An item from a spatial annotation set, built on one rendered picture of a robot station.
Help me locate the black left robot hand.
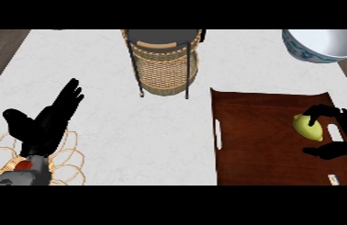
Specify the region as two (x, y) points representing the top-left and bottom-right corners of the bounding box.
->
(1, 78), (87, 159)

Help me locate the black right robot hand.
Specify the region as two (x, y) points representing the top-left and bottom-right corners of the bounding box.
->
(301, 104), (347, 161)

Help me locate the yellow lemon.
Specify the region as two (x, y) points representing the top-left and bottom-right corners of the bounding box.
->
(291, 113), (325, 142)

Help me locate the brown wooden tray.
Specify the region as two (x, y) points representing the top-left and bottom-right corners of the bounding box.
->
(208, 87), (347, 186)

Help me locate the small red round object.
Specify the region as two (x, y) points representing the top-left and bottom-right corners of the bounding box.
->
(15, 160), (34, 172)

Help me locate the white bowl blue pattern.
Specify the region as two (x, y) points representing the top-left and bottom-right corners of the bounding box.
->
(280, 29), (347, 64)

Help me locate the gold wire basket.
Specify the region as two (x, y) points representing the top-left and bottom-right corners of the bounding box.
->
(0, 129), (87, 186)

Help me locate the wicker tiered basket black frame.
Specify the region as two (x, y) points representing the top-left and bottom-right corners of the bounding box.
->
(120, 29), (207, 100)

